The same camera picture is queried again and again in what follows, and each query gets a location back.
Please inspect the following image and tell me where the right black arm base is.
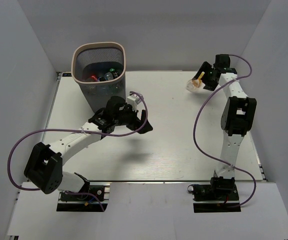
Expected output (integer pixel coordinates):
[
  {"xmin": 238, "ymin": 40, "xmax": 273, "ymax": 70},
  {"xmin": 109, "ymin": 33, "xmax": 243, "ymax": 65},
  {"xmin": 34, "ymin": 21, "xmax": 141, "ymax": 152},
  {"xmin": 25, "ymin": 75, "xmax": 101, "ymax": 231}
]
[{"xmin": 187, "ymin": 184, "xmax": 241, "ymax": 214}]

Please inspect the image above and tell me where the clear bottle black label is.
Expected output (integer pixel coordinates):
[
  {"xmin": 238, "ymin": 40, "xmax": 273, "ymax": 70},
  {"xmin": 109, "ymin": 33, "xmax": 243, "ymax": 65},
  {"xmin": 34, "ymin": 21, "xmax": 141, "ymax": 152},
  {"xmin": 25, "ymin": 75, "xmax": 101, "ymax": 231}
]
[{"xmin": 104, "ymin": 72, "xmax": 120, "ymax": 81}]

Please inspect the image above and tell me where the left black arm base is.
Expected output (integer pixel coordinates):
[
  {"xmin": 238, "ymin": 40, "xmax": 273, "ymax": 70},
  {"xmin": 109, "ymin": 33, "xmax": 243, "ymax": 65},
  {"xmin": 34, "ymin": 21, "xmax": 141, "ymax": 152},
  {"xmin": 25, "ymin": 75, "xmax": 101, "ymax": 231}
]
[{"xmin": 56, "ymin": 182, "xmax": 110, "ymax": 213}]

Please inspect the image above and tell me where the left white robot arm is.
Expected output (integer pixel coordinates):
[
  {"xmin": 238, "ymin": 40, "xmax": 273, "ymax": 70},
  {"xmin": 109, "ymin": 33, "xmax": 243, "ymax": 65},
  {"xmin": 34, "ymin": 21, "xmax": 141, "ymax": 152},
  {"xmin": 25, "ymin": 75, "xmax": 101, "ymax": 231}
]
[{"xmin": 24, "ymin": 91, "xmax": 153, "ymax": 200}]

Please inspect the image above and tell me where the grey mesh waste bin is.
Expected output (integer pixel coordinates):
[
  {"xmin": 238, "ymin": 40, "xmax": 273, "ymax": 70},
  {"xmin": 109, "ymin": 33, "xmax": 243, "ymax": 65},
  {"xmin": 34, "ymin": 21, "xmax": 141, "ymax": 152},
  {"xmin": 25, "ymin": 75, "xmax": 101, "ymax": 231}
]
[{"xmin": 71, "ymin": 42, "xmax": 126, "ymax": 112}]

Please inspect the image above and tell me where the small bottle yellow cap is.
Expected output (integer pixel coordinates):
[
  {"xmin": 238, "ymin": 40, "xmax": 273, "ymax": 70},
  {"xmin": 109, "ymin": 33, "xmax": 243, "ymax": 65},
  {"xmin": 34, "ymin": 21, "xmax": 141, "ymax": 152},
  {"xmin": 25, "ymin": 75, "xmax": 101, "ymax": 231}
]
[{"xmin": 185, "ymin": 71, "xmax": 205, "ymax": 94}]

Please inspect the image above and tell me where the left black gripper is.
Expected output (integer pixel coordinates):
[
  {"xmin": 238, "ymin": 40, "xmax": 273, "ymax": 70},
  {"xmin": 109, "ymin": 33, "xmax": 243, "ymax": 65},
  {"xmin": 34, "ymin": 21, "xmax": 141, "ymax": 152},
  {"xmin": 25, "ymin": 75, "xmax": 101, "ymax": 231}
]
[{"xmin": 114, "ymin": 102, "xmax": 153, "ymax": 134}]

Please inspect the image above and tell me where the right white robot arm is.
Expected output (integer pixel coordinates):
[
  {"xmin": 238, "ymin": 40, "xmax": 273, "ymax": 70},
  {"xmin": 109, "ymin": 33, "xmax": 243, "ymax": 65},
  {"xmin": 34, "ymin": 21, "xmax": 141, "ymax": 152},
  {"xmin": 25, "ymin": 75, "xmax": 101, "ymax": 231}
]
[{"xmin": 195, "ymin": 54, "xmax": 257, "ymax": 200}]

